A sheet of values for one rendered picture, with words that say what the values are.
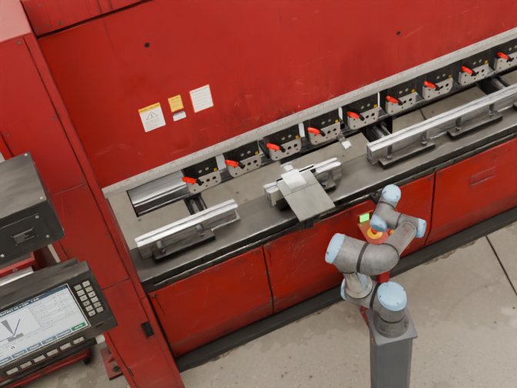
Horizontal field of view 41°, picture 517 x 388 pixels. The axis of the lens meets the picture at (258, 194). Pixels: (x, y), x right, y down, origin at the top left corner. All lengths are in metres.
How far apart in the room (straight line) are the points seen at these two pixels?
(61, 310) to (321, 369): 1.76
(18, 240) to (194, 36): 0.98
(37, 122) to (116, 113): 0.41
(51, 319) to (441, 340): 2.21
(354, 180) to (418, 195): 0.41
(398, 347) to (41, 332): 1.48
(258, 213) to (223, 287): 0.42
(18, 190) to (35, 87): 0.34
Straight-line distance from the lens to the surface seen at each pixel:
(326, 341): 3.96
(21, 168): 2.33
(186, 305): 3.51
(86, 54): 2.57
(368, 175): 3.51
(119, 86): 2.67
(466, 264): 4.28
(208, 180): 3.11
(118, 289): 3.09
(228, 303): 3.63
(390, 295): 2.91
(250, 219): 3.37
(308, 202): 3.23
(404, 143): 3.59
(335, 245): 2.56
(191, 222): 3.29
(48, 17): 2.46
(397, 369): 3.30
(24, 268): 3.40
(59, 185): 2.62
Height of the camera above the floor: 3.41
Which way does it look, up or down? 47 degrees down
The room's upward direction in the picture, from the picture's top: 11 degrees counter-clockwise
